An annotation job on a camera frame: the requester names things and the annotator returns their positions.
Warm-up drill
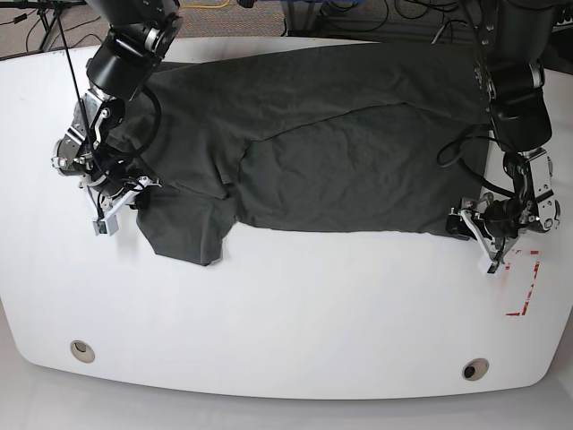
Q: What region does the gripper body image-left arm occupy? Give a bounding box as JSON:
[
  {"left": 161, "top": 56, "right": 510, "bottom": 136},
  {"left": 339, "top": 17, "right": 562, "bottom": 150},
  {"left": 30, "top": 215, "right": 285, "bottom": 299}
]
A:
[{"left": 79, "top": 175, "right": 160, "bottom": 219}]

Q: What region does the gripper body image-right arm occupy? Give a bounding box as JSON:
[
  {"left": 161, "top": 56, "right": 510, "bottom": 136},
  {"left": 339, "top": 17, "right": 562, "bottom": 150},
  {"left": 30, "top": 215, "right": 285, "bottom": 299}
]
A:
[{"left": 449, "top": 192, "right": 526, "bottom": 261}]

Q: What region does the dark grey T-shirt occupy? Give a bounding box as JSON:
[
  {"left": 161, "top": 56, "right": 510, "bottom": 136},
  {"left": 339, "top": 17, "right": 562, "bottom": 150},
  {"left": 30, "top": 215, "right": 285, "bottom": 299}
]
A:
[{"left": 107, "top": 43, "right": 485, "bottom": 266}]

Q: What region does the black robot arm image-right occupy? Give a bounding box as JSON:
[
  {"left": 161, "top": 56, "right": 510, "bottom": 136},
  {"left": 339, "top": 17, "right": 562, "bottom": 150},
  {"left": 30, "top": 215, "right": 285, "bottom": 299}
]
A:
[{"left": 437, "top": 1, "right": 565, "bottom": 274}]

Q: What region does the red tape rectangle marking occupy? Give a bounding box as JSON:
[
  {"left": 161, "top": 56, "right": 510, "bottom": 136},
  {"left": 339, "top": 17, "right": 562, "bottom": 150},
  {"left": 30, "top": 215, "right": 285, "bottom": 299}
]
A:
[{"left": 502, "top": 250, "right": 541, "bottom": 317}]

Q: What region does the black tripod stand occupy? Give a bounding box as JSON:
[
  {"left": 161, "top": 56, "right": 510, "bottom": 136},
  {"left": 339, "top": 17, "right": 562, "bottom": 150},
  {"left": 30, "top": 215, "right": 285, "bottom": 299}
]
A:
[{"left": 1, "top": 1, "right": 87, "bottom": 54}]

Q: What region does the wrist camera on image-left arm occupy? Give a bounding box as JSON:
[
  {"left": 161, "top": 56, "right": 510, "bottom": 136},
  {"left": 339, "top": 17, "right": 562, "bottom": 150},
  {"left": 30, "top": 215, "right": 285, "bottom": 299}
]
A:
[{"left": 92, "top": 215, "right": 119, "bottom": 237}]

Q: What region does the wrist camera on image-right arm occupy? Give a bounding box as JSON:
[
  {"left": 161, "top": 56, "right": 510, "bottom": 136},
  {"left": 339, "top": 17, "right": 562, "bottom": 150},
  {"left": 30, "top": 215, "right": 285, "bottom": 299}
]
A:
[{"left": 478, "top": 255, "right": 505, "bottom": 276}]

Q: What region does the right table cable grommet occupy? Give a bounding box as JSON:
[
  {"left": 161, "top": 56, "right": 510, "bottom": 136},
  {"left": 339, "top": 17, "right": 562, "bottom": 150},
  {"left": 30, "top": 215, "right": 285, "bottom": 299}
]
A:
[{"left": 462, "top": 358, "right": 490, "bottom": 382}]

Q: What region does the table cable grommet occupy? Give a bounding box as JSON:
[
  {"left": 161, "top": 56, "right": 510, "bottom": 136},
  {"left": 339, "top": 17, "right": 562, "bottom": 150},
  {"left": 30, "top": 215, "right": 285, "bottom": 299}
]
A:
[
  {"left": 462, "top": 358, "right": 490, "bottom": 382},
  {"left": 70, "top": 340, "right": 95, "bottom": 364}
]

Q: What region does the left table cable grommet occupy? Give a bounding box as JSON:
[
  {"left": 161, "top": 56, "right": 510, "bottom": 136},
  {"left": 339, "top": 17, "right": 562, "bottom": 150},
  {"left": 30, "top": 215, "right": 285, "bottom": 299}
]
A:
[{"left": 70, "top": 340, "right": 95, "bottom": 364}]

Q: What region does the yellow cable on floor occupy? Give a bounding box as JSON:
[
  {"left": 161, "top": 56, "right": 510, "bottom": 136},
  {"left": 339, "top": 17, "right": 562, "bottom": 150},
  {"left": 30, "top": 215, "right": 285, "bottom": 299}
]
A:
[{"left": 181, "top": 0, "right": 232, "bottom": 11}]

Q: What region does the grey metal frame background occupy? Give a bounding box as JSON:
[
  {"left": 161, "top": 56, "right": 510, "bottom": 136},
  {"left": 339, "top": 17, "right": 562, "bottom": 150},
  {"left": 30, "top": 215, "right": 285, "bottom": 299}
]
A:
[{"left": 280, "top": 0, "right": 324, "bottom": 37}]

